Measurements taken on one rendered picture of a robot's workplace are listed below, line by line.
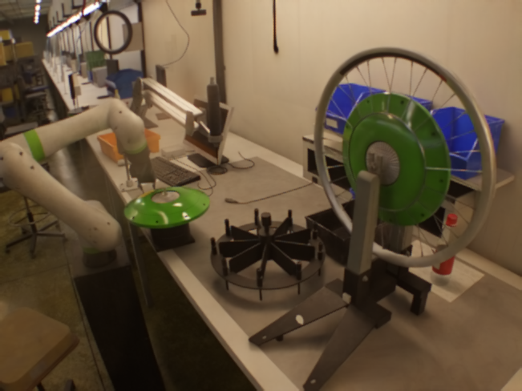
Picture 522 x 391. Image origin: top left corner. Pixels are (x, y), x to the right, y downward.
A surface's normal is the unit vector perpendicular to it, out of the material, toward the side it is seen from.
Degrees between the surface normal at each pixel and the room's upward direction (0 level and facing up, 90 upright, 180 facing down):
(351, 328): 18
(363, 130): 83
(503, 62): 90
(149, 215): 23
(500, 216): 90
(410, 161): 87
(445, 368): 0
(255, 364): 0
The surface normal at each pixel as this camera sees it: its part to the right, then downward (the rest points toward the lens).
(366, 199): -0.80, 0.22
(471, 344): -0.03, -0.90
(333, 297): -0.27, -0.78
